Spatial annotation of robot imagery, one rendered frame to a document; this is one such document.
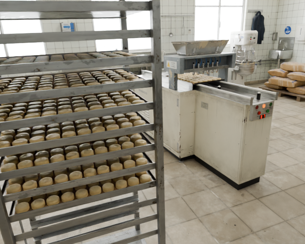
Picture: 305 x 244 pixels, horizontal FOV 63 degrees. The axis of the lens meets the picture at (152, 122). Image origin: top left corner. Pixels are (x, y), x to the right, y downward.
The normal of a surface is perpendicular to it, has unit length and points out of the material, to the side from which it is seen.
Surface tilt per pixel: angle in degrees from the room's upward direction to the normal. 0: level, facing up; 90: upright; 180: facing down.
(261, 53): 90
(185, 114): 90
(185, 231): 0
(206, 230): 0
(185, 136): 90
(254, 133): 90
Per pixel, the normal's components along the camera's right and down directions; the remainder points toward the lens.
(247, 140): 0.44, 0.29
